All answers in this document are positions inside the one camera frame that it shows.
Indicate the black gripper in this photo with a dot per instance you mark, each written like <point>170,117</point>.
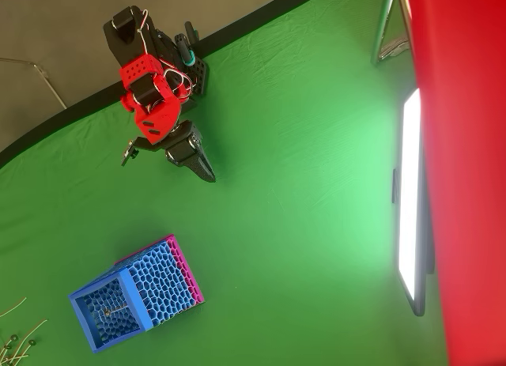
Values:
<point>183,148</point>

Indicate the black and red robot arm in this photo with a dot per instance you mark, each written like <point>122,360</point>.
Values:
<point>136,42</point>

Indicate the blue and pink lattice basket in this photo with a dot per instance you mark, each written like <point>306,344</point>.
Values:
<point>158,281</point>

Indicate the green cloth with black border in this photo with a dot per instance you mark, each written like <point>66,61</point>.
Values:
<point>296,144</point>

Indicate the thin grey metal rod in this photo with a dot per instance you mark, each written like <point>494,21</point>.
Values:
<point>49,85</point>

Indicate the bright white light panel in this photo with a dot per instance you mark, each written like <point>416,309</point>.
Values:
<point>409,192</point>

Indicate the blurry red panel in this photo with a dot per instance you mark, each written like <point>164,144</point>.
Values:
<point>466,164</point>

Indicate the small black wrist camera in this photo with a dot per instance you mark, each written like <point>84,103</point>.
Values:
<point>129,153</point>

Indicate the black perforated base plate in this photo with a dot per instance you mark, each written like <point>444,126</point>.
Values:
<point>199,75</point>

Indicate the shiny metal stand frame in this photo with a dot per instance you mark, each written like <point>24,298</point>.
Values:
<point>380,30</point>

